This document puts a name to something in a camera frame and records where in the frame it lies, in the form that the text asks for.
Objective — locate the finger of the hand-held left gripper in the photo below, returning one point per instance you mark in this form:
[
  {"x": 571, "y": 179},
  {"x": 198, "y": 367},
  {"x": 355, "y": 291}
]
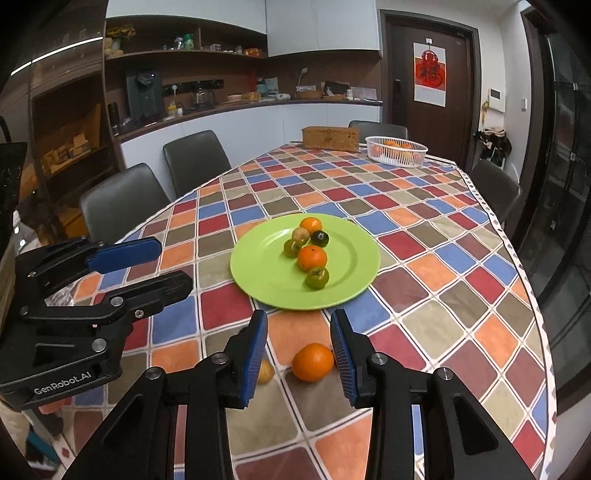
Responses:
[
  {"x": 157, "y": 288},
  {"x": 124, "y": 254}
]

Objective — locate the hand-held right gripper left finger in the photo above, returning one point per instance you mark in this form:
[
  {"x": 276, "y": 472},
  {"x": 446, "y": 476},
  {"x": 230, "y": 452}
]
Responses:
[{"x": 255, "y": 355}]

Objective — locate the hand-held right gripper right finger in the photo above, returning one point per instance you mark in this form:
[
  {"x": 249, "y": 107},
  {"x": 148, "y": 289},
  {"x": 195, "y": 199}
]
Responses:
[{"x": 342, "y": 360}]

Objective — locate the small brown kiwi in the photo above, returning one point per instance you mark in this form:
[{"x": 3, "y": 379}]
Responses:
[
  {"x": 265, "y": 373},
  {"x": 301, "y": 235}
]

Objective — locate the orange mandarin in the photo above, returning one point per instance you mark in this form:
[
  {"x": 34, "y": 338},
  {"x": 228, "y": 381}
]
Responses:
[
  {"x": 313, "y": 362},
  {"x": 312, "y": 257},
  {"x": 310, "y": 224}
]

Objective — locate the green plum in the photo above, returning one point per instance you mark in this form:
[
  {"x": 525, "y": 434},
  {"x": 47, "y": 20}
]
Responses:
[
  {"x": 317, "y": 278},
  {"x": 291, "y": 248}
]

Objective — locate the green plate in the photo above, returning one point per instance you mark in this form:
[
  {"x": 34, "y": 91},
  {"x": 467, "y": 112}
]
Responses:
[{"x": 351, "y": 267}]

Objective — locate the dark purple plum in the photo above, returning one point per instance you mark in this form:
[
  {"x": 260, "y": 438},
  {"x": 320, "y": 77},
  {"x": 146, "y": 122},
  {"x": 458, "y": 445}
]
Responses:
[{"x": 319, "y": 238}]

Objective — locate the grey dining chair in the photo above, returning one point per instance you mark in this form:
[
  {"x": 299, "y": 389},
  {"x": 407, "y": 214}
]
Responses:
[
  {"x": 378, "y": 127},
  {"x": 196, "y": 159},
  {"x": 120, "y": 198},
  {"x": 494, "y": 189}
]

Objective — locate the checkered colourful tablecloth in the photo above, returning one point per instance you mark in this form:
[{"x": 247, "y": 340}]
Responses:
[{"x": 438, "y": 277}]

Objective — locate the brown display cabinet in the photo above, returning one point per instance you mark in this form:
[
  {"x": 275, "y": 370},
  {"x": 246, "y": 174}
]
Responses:
[{"x": 64, "y": 138}]

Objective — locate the black water dispenser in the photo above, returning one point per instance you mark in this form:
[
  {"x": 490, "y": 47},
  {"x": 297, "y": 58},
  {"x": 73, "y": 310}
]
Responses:
[{"x": 144, "y": 94}]

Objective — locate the glass kettle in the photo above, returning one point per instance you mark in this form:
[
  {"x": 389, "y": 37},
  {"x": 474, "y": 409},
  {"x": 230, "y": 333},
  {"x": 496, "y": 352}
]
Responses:
[{"x": 203, "y": 98}]

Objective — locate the white counter cabinet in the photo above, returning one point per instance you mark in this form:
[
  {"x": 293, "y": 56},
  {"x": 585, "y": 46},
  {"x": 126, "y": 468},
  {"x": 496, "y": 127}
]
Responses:
[{"x": 258, "y": 124}]

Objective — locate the white plastic basket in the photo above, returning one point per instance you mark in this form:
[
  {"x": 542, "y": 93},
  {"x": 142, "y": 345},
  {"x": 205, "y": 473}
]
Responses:
[{"x": 397, "y": 157}]

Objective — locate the pile of basket mandarins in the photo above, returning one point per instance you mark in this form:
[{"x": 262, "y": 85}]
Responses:
[{"x": 392, "y": 144}]

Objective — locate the wicker box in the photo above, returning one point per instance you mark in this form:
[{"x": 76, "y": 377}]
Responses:
[{"x": 330, "y": 138}]

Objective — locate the yellow flowers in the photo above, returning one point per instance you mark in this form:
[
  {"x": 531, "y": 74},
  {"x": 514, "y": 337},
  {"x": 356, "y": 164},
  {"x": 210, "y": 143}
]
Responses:
[{"x": 121, "y": 31}]

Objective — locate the white desk lamp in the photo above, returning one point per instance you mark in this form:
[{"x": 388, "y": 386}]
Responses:
[{"x": 302, "y": 78}]

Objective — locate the dark bag with clothes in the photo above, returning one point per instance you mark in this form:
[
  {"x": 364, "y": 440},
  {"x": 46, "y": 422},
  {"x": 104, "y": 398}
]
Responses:
[{"x": 494, "y": 145}]

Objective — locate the black counter bag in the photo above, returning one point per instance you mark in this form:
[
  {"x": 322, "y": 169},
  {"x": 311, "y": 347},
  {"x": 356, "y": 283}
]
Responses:
[{"x": 336, "y": 88}]

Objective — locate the black glass sliding door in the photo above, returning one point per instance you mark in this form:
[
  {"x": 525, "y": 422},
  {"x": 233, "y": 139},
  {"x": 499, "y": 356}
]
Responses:
[{"x": 563, "y": 161}]

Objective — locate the white upper cabinets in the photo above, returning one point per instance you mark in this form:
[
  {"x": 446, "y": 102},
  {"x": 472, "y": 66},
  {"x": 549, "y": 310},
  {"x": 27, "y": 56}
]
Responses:
[{"x": 318, "y": 27}]

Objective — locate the white intercom panel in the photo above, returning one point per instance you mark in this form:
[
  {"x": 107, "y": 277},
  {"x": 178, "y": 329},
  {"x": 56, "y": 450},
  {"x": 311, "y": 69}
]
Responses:
[{"x": 496, "y": 99}]

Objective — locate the dark brown door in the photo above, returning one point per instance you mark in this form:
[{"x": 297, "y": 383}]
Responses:
[{"x": 399, "y": 55}]

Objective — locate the wooden wall shelf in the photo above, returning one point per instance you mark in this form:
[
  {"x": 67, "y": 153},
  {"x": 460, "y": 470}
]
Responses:
[{"x": 184, "y": 53}]

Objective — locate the red and white wall calendar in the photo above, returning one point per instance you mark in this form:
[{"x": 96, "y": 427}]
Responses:
[{"x": 429, "y": 74}]

